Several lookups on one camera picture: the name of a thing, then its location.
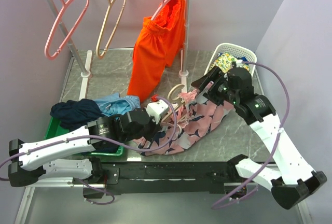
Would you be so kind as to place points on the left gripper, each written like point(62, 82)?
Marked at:
point(155, 128)

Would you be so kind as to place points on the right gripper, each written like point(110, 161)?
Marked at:
point(217, 76)

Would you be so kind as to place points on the pink patterned shorts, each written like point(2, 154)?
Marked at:
point(197, 118)

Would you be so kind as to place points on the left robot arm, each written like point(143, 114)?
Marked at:
point(31, 162)

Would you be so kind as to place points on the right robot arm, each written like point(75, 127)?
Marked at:
point(286, 174)

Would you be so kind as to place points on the light blue shorts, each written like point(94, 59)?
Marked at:
point(114, 104)

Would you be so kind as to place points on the orange shorts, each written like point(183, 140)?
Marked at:
point(156, 47)

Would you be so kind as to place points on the lemon print cloth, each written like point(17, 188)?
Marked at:
point(223, 61)

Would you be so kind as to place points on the white plastic basket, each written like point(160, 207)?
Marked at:
point(234, 50)

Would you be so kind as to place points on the blue cloth in basket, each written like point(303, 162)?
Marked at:
point(243, 59)

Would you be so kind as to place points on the navy blue garment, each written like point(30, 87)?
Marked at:
point(74, 114)

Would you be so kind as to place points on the green plastic tray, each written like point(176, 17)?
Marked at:
point(54, 129)

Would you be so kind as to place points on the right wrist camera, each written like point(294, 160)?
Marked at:
point(238, 63)

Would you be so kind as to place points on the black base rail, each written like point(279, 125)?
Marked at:
point(166, 177)

